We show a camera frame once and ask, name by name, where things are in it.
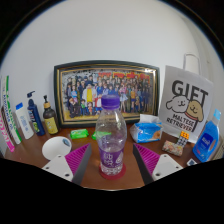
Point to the clear purple-capped water bottle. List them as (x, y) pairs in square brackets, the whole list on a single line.
[(111, 140)]

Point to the white bottle with blue cap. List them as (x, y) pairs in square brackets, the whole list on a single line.
[(24, 123)]

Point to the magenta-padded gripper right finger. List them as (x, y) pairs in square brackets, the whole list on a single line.
[(148, 160)]

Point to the colourful puzzle cube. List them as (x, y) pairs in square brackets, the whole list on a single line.
[(183, 138)]

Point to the blue detergent bottle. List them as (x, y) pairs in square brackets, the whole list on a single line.
[(206, 141)]

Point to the blue tissue pack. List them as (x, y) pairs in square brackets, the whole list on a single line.
[(146, 131)]

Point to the dark blue pump bottle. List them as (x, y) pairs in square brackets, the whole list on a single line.
[(36, 118)]

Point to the small white blue packet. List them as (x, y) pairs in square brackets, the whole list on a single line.
[(192, 162)]

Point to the framed group picture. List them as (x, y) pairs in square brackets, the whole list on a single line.
[(80, 93)]

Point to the brown pump bottle yellow label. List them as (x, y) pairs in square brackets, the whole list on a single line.
[(50, 121)]

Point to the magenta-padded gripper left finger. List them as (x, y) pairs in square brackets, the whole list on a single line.
[(76, 160)]

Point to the blue painted ceramic mug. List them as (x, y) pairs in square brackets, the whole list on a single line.
[(55, 148)]

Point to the white green shuttlecock tube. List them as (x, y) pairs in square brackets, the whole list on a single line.
[(10, 116)]

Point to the white printed paper gift bag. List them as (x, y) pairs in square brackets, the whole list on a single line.
[(186, 100)]

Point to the small patterned snack packet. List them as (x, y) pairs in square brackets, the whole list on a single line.
[(172, 148)]

